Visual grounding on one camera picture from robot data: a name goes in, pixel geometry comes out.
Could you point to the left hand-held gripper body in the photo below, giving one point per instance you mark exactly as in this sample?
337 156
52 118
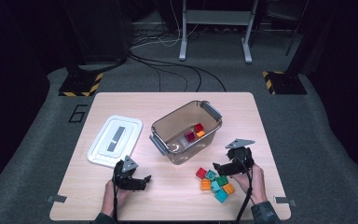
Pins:
124 179

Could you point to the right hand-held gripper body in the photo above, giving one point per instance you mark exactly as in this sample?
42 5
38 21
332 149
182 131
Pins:
240 158

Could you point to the pile of coloured toy blocks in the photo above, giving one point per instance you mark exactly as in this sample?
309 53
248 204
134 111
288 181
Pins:
221 181

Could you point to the large cyan toy brick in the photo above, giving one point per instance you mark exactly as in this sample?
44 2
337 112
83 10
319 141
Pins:
221 196

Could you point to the white plastic box lid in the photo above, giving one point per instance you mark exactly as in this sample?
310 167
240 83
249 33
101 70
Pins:
102 149

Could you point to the orange toy brick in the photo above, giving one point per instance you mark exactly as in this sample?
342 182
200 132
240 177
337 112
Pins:
200 134

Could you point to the maroon toy brick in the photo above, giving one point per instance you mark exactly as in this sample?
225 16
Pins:
190 136

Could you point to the red toy brick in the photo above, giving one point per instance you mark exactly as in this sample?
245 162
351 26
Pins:
198 127

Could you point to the clear brown storage box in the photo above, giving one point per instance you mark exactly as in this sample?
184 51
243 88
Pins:
167 124

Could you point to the person's left hand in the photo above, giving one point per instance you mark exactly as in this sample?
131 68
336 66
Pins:
110 199

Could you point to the person's right hand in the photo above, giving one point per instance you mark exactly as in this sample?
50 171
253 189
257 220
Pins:
258 186

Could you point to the black stand with striped base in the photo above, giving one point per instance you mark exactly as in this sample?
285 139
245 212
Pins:
79 84
287 84

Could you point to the white desk frame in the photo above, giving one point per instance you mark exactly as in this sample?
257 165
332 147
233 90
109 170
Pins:
217 17

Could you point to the dark metal frame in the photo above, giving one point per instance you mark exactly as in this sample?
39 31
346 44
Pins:
279 14

